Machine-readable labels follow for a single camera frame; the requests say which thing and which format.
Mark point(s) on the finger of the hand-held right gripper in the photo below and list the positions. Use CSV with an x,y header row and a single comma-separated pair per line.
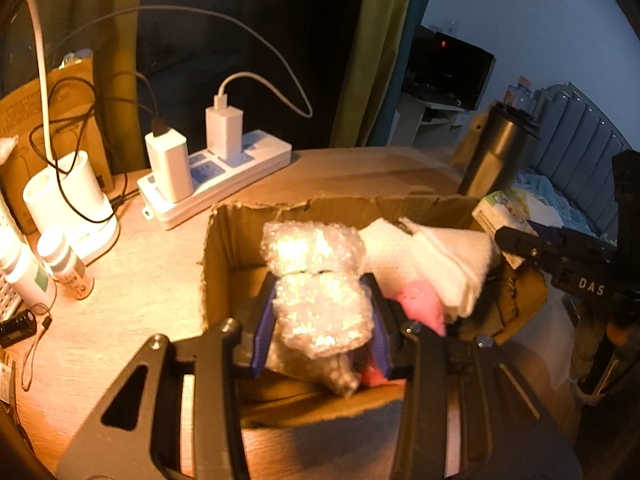
x,y
555,234
525,247

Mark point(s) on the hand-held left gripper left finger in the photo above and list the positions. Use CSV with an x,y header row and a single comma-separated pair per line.
x,y
262,332

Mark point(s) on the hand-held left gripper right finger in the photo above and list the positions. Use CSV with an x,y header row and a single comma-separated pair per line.
x,y
382,345

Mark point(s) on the pink soft cloth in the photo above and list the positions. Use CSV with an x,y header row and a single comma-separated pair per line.
x,y
420,305

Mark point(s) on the bubble wrap bundle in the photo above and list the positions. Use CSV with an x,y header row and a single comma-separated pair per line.
x,y
320,310

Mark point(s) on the white tissue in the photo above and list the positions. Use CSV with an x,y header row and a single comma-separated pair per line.
x,y
460,270

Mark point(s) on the cardboard box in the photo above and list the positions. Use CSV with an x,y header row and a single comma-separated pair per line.
x,y
225,260

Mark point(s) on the white waffle-textured towel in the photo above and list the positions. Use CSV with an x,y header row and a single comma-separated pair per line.
x,y
385,250

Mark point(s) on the light blue printed blanket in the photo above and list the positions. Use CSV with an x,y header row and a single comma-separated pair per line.
x,y
547,187

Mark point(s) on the yellow tissue pack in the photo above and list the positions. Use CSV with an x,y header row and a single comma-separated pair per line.
x,y
500,207

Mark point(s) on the grey padded headboard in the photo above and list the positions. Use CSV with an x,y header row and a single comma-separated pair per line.
x,y
580,150

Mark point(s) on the stainless steel tumbler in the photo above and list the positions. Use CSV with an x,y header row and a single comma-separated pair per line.
x,y
495,160

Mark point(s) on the white television stand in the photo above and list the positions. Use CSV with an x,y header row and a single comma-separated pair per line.
x,y
425,120

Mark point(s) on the white power strip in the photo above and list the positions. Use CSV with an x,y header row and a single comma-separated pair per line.
x,y
250,155

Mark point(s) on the large white charger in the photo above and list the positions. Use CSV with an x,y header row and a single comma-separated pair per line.
x,y
170,170

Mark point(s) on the black television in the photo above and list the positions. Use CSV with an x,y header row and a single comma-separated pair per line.
x,y
450,70

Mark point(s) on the small white bottle orange label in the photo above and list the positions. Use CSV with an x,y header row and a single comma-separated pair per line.
x,y
70,275

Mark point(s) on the small white charger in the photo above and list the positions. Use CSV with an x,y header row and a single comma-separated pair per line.
x,y
225,130

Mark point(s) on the white desk lamp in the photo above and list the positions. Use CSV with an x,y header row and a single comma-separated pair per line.
x,y
75,195

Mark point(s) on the olive green curtain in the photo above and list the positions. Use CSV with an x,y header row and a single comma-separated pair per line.
x,y
375,60

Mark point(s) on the black cylinder battery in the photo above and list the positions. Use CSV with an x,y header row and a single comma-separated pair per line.
x,y
17,329

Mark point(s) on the white bottle green label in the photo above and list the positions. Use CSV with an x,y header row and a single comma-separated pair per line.
x,y
22,270

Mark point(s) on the white keyboard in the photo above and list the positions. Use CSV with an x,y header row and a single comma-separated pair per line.
x,y
7,290

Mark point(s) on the teal curtain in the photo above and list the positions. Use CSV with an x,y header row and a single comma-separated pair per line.
x,y
415,10

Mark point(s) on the brown paper bag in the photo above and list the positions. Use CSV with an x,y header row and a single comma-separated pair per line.
x,y
20,125

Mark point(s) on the white wall socket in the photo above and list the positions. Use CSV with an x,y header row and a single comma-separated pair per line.
x,y
451,27

